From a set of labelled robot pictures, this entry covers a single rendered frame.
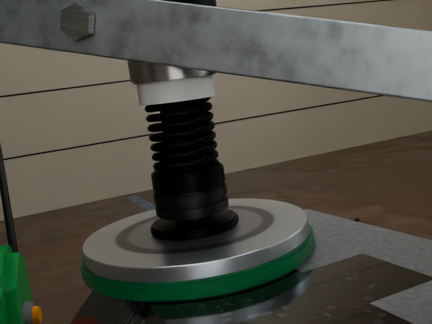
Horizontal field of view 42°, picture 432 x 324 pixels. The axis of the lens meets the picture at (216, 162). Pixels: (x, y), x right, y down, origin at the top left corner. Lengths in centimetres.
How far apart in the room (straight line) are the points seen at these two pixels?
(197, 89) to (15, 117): 436
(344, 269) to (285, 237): 5
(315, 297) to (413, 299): 7
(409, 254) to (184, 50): 25
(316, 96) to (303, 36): 541
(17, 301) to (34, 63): 348
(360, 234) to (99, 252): 24
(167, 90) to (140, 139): 455
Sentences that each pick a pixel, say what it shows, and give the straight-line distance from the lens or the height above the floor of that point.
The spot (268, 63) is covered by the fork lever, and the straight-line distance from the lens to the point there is 44.
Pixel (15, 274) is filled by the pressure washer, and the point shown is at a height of 52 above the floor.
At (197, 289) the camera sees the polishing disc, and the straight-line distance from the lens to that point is 44.
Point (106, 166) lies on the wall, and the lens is 496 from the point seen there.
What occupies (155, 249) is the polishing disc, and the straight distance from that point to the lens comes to 48.
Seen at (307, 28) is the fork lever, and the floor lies 100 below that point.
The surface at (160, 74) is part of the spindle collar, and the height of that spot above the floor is 98.
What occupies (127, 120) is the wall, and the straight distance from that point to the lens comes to 499.
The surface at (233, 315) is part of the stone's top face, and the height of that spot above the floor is 80.
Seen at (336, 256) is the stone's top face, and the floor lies 80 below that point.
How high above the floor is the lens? 97
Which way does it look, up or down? 9 degrees down
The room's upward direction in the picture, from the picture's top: 7 degrees counter-clockwise
